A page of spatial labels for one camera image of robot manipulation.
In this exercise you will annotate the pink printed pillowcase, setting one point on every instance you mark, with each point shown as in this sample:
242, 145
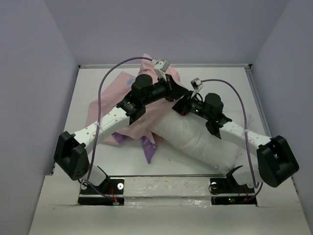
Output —
143, 128

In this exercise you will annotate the white pillow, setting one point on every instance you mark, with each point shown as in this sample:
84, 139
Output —
190, 135

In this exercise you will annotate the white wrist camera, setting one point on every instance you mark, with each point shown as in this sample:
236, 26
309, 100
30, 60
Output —
196, 84
161, 67

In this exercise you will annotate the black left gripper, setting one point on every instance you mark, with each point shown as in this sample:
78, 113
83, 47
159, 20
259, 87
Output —
174, 91

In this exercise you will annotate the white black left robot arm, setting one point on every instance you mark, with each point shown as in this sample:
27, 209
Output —
72, 150

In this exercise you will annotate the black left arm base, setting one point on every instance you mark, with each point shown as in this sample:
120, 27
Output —
109, 193

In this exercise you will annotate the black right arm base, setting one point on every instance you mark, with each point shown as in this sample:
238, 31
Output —
226, 191

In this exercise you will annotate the aluminium right table rail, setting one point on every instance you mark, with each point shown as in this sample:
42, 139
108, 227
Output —
257, 99

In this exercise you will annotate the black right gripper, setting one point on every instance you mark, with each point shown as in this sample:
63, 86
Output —
183, 105

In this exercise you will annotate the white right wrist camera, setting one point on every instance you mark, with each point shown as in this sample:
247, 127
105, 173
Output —
196, 84

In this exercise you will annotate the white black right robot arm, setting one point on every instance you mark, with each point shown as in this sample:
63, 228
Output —
269, 160

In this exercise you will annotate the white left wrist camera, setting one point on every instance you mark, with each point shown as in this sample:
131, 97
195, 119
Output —
161, 67

